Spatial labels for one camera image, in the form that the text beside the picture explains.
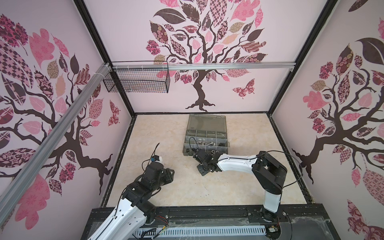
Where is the white slotted cable duct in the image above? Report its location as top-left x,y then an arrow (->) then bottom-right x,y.
133,226 -> 266,239

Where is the aluminium rail back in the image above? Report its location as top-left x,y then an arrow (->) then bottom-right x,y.
113,62 -> 296,71

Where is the green transparent organizer box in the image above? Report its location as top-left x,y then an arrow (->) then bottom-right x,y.
183,114 -> 229,156

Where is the aluminium rail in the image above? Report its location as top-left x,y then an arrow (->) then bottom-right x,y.
1,63 -> 111,224
113,62 -> 296,71

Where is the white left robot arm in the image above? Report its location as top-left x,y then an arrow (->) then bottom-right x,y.
88,162 -> 175,240

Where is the black wire mesh basket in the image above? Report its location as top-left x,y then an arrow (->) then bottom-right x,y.
103,60 -> 171,94

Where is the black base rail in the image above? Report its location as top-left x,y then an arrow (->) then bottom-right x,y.
89,204 -> 331,224

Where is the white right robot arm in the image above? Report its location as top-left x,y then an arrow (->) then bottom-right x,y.
193,150 -> 288,215

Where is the aluminium rail left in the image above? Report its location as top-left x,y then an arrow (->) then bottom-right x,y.
1,63 -> 111,224

